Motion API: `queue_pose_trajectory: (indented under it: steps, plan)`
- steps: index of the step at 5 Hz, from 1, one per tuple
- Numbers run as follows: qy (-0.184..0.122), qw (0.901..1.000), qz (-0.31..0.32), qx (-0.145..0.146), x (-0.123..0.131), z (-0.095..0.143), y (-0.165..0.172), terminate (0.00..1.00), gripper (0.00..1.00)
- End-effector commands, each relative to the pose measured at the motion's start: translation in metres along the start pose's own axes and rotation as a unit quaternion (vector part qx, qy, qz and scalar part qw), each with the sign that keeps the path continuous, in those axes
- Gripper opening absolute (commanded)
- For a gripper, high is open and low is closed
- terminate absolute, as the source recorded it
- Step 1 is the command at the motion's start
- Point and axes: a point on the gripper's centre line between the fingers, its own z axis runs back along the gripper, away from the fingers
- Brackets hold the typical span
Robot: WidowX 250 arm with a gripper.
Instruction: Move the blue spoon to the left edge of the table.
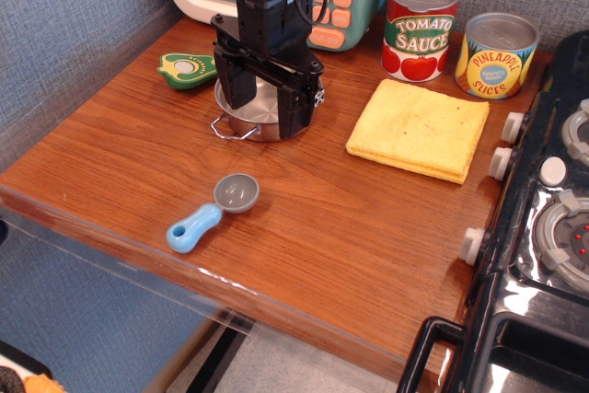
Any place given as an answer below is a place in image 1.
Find black toy stove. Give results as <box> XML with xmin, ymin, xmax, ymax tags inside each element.
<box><xmin>398</xmin><ymin>31</ymin><xmax>588</xmax><ymax>392</ymax></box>

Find grey stove knob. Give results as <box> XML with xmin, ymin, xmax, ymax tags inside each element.
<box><xmin>459</xmin><ymin>227</ymin><xmax>485</xmax><ymax>266</ymax></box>
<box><xmin>488</xmin><ymin>147</ymin><xmax>513</xmax><ymax>181</ymax></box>
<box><xmin>501</xmin><ymin>112</ymin><xmax>525</xmax><ymax>144</ymax></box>

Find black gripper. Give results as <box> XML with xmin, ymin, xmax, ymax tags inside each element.
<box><xmin>212</xmin><ymin>0</ymin><xmax>324</xmax><ymax>140</ymax></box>

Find blue handled grey spoon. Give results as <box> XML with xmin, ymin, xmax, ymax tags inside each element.
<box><xmin>166</xmin><ymin>173</ymin><xmax>260</xmax><ymax>254</ymax></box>

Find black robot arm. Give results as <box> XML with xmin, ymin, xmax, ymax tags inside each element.
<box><xmin>211</xmin><ymin>0</ymin><xmax>327</xmax><ymax>140</ymax></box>

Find green toy avocado half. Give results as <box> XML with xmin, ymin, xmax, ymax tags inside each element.
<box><xmin>157</xmin><ymin>52</ymin><xmax>217</xmax><ymax>90</ymax></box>

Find yellow folded cloth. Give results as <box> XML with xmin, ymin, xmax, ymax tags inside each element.
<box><xmin>345</xmin><ymin>79</ymin><xmax>490</xmax><ymax>185</ymax></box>

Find tomato sauce can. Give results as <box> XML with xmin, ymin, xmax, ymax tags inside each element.
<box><xmin>381</xmin><ymin>0</ymin><xmax>459</xmax><ymax>83</ymax></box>

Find small silver metal pot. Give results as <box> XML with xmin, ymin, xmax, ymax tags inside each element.
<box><xmin>210</xmin><ymin>75</ymin><xmax>326</xmax><ymax>144</ymax></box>

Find pineapple slices can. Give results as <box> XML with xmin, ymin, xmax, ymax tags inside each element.
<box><xmin>455</xmin><ymin>12</ymin><xmax>540</xmax><ymax>99</ymax></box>

